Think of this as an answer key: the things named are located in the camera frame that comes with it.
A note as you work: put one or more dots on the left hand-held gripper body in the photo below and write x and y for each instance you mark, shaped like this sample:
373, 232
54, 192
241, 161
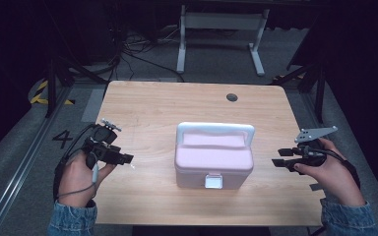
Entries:
102, 143

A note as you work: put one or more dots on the black tripod stand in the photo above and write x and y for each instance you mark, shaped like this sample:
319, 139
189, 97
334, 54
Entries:
318, 82
51, 85

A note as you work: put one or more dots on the person's right hand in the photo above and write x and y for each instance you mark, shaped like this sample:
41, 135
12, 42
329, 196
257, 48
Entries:
333, 177

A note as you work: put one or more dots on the yellow black hazard tape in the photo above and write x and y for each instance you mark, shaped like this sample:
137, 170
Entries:
37, 95

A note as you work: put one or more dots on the white metal desk frame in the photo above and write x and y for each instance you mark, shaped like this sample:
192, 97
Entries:
223, 20

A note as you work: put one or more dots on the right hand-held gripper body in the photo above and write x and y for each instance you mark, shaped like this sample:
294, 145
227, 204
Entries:
311, 147

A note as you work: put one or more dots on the metal floor rail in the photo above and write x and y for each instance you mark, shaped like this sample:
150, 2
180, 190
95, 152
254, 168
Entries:
23, 164

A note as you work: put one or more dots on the person's left hand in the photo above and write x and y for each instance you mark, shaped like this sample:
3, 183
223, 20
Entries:
78, 178

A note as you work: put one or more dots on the black round table grommet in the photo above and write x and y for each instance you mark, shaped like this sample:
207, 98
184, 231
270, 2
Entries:
232, 97

